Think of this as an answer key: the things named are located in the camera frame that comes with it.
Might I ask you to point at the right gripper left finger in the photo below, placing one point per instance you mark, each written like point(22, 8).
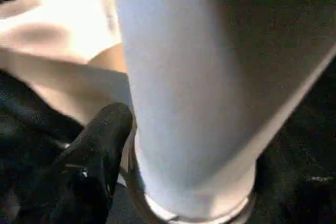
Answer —
point(92, 155)

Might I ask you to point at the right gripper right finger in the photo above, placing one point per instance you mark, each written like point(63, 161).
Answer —
point(288, 200)

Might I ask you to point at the white plastic table leg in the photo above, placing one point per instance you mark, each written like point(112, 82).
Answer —
point(183, 77)

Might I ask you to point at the black mat cloth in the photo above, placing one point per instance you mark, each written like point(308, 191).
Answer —
point(26, 108)

